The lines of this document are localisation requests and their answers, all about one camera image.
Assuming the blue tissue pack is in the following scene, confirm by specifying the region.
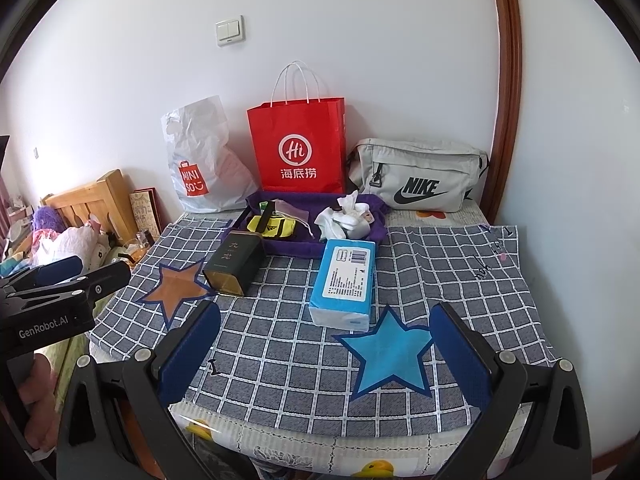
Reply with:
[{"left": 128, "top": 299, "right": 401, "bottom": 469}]
[{"left": 308, "top": 239, "right": 377, "bottom": 333}]

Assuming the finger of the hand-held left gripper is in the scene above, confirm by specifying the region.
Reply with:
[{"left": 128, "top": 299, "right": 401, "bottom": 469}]
[
  {"left": 0, "top": 255, "right": 85, "bottom": 291},
  {"left": 72, "top": 260, "right": 132, "bottom": 307}
]

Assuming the wooden bed headboard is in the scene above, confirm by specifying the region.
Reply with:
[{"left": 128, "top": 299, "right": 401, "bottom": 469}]
[{"left": 42, "top": 169, "right": 136, "bottom": 246}]

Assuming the wooden nightstand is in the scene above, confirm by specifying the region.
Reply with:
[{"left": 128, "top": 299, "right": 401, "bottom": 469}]
[{"left": 117, "top": 237, "right": 161, "bottom": 273}]

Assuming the person's left hand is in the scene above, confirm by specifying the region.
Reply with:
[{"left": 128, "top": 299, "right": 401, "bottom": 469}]
[{"left": 15, "top": 352, "right": 58, "bottom": 453}]

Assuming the white light switch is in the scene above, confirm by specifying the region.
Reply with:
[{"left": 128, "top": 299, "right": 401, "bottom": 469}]
[{"left": 216, "top": 15, "right": 246, "bottom": 47}]

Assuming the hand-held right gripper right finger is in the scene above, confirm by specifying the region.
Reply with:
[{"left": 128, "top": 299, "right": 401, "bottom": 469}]
[{"left": 429, "top": 301, "right": 593, "bottom": 480}]

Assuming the green bed sheet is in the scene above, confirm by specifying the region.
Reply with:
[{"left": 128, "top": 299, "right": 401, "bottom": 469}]
[{"left": 50, "top": 330, "right": 91, "bottom": 411}]

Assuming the orange paper star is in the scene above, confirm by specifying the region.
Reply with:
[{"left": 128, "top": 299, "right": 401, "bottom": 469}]
[{"left": 136, "top": 259, "right": 216, "bottom": 326}]

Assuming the grey checked cloth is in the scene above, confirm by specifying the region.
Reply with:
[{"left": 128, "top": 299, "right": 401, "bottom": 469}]
[{"left": 90, "top": 212, "right": 561, "bottom": 438}]

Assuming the blue paper star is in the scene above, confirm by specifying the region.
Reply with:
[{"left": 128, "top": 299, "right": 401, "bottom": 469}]
[{"left": 332, "top": 304, "right": 435, "bottom": 401}]

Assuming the yellow mesh shoe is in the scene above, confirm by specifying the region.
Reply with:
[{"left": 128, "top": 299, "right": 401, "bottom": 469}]
[{"left": 248, "top": 200, "right": 297, "bottom": 241}]

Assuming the dark green tin box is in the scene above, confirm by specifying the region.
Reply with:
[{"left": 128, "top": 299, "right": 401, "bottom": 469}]
[{"left": 202, "top": 230, "right": 267, "bottom": 297}]

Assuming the white plastic shopping bag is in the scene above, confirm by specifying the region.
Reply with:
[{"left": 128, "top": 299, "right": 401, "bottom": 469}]
[{"left": 161, "top": 95, "right": 258, "bottom": 213}]

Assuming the purple fabric basket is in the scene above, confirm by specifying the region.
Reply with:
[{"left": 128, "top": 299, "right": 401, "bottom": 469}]
[{"left": 235, "top": 189, "right": 390, "bottom": 260}]

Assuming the brown picture book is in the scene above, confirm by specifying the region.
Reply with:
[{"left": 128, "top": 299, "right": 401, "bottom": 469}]
[{"left": 130, "top": 187, "right": 163, "bottom": 238}]

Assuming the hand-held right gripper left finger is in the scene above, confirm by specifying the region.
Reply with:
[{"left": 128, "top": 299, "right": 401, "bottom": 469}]
[{"left": 56, "top": 299, "right": 223, "bottom": 480}]

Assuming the grey waist bag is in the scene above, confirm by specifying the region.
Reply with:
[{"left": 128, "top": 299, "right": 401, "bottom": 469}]
[{"left": 346, "top": 138, "right": 490, "bottom": 212}]

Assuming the brown wooden door frame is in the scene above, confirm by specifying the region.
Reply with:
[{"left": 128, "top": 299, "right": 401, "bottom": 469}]
[{"left": 487, "top": 0, "right": 523, "bottom": 223}]

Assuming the duck printed sheet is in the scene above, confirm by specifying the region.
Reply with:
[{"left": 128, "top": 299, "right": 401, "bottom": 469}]
[{"left": 170, "top": 200, "right": 531, "bottom": 480}]

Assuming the red paper bag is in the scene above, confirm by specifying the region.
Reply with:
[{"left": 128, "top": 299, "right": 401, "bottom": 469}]
[{"left": 247, "top": 60, "right": 348, "bottom": 195}]

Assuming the translucent drawstring pouch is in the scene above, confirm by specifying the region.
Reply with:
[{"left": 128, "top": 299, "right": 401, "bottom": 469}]
[{"left": 274, "top": 201, "right": 318, "bottom": 233}]

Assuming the purple plush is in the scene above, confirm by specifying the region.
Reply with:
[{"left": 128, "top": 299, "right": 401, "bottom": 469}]
[{"left": 32, "top": 207, "right": 63, "bottom": 236}]

